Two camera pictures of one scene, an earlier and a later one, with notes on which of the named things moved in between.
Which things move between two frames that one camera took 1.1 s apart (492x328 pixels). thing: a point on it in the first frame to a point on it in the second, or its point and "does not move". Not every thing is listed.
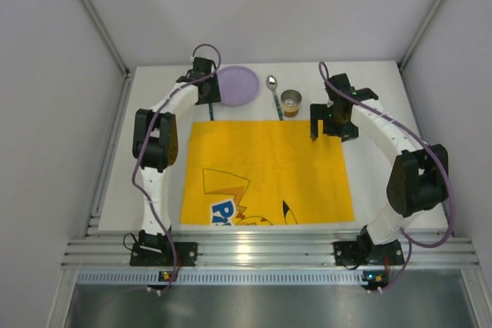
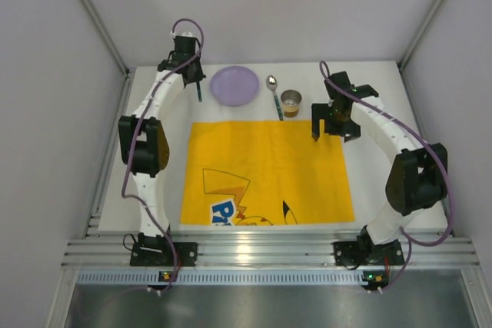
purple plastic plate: (238, 85) does not move
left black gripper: (210, 92) to (194, 73)
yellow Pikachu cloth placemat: (257, 172) does not move
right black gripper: (317, 117) does not move
